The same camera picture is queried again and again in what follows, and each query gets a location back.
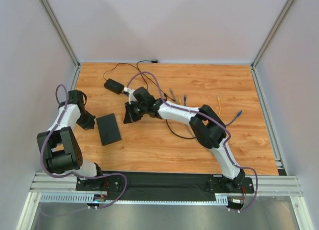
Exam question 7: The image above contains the black ethernet cable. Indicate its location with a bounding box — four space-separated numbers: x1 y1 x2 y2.
159 91 197 140

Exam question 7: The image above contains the black network switch box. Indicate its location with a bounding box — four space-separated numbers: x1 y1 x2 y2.
97 114 122 146

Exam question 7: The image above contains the black power cord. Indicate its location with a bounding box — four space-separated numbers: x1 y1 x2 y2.
103 58 175 101

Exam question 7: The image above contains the blue ethernet cable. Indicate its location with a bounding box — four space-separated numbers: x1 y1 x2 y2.
183 94 244 127

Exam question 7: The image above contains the grey ethernet cable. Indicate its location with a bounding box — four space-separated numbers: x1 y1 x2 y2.
168 88 196 138

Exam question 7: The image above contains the yellow ethernet cable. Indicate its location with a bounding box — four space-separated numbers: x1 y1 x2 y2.
177 96 223 117

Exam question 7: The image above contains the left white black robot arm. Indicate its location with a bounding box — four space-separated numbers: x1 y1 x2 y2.
37 90 104 191

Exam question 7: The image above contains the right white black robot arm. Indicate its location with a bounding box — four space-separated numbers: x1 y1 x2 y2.
123 87 245 188

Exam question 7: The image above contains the black power adapter brick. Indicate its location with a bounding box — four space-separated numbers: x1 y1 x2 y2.
104 79 124 95

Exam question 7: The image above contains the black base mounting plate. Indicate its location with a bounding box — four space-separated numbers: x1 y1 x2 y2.
76 171 255 194

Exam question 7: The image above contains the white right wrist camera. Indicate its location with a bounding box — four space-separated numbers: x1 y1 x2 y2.
123 87 137 104

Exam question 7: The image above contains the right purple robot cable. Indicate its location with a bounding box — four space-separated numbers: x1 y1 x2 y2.
126 71 259 214

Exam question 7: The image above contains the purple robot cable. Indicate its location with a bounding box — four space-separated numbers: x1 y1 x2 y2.
40 84 128 217
126 71 259 214

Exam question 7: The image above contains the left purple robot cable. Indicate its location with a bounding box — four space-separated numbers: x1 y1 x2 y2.
40 84 128 217

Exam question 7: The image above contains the grey slotted cable duct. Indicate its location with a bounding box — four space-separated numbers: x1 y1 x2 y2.
40 193 244 206

